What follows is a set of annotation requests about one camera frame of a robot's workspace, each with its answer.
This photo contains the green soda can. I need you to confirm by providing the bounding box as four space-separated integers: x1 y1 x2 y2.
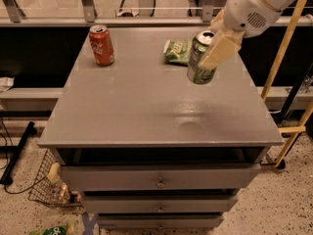
187 30 215 85

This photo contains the green jalapeno chip bag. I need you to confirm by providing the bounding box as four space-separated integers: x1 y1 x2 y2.
163 39 192 66

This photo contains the black floor stand bar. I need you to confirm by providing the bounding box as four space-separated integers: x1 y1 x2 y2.
0 121 37 185

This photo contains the grey drawer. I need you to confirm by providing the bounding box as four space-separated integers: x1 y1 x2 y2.
62 164 260 191
97 215 223 229
81 195 238 213

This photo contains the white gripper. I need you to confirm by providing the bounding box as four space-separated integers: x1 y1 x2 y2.
199 0 282 71

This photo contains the wire mesh basket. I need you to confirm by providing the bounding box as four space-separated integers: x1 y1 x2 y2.
28 150 81 208

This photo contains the plastic bottle in basket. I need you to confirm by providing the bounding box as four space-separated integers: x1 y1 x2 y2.
51 181 70 204

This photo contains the white crumpled paper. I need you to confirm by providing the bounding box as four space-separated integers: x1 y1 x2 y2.
0 77 14 92

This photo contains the black cable on floor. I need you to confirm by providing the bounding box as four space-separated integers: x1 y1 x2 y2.
0 116 50 195

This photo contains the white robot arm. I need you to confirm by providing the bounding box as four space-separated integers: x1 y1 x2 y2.
199 0 295 71

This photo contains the grey drawer cabinet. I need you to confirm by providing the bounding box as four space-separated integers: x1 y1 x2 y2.
39 27 282 218

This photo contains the green snack bag on floor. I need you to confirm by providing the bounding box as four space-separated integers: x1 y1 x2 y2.
28 222 75 235

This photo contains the bottom grey drawer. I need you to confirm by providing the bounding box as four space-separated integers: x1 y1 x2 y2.
97 215 223 229

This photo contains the middle grey drawer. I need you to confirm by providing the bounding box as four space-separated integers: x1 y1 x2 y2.
81 195 238 213

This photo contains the orange soda can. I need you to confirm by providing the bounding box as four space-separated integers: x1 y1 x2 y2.
89 24 114 66

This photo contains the top grey drawer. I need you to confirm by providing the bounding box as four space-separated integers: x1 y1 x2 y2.
62 164 260 191

